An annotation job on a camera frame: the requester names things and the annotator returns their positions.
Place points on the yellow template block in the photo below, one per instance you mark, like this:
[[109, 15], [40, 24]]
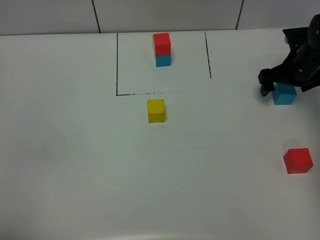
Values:
[[153, 45]]

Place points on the red template block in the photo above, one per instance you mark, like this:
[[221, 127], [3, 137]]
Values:
[[162, 44]]

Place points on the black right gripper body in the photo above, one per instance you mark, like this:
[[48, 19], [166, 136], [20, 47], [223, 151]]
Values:
[[301, 68]]

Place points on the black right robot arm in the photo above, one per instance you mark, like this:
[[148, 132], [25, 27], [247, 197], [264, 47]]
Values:
[[301, 68]]

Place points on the blue template block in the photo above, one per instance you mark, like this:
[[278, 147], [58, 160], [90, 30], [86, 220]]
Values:
[[163, 61]]

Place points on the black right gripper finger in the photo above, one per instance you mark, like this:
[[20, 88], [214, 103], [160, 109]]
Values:
[[265, 79]]

